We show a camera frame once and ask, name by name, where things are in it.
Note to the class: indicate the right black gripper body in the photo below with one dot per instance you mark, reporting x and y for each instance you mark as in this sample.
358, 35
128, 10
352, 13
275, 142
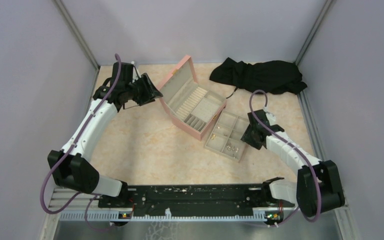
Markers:
249, 137

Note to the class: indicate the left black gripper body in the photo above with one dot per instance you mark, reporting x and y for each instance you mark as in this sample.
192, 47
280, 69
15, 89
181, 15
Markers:
128, 86

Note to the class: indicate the grey divided drawer tray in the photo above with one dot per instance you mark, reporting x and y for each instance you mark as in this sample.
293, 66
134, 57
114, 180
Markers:
227, 141

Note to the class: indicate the pink jewelry box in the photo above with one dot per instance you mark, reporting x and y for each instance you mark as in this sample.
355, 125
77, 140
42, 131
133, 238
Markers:
191, 106

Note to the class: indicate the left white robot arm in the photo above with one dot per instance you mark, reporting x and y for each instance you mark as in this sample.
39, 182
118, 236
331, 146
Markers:
70, 167

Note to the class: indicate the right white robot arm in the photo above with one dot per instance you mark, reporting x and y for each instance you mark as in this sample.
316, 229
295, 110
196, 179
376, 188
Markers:
317, 189

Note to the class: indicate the black cloth bag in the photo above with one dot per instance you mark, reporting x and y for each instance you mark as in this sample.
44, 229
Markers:
275, 77

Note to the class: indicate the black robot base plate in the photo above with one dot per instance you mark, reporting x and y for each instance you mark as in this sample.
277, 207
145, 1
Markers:
199, 200

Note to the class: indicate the white cable duct strip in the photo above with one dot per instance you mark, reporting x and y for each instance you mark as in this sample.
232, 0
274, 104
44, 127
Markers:
125, 216

